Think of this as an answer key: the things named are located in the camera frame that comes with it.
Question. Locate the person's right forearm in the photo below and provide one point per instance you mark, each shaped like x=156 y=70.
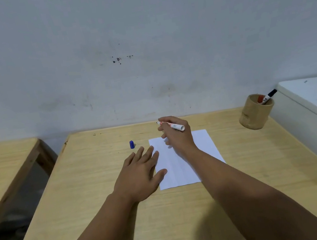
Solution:
x=249 y=200

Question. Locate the person's left hand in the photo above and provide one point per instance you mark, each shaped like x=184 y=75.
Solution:
x=136 y=181

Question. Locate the person's left forearm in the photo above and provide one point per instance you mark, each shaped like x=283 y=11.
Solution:
x=99 y=238

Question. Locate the black capped marker pen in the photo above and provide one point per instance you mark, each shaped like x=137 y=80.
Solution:
x=270 y=95

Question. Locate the person's right fingers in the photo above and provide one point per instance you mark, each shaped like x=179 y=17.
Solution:
x=166 y=133

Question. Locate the person's left middle finger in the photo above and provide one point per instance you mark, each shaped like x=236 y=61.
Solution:
x=148 y=155

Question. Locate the white cabinet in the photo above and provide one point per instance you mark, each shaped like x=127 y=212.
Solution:
x=314 y=117

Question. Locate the white paper sheet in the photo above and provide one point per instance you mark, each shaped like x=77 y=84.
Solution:
x=178 y=169

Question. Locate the person's left little finger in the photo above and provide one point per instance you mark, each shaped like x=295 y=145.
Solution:
x=129 y=159

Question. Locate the wooden side table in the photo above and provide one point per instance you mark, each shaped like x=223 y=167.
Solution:
x=1 y=170

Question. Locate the white marker pen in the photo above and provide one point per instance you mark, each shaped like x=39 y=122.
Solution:
x=179 y=126

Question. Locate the blue marker cap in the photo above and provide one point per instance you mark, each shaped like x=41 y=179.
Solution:
x=132 y=144

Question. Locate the wooden pen holder cup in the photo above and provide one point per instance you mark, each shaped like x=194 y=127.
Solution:
x=254 y=116

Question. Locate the red capped marker pen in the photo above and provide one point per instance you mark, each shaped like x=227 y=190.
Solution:
x=260 y=98

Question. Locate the person's right hand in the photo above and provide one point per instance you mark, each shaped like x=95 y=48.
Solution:
x=181 y=138

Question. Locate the person's left thumb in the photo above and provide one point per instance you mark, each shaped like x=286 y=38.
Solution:
x=160 y=175

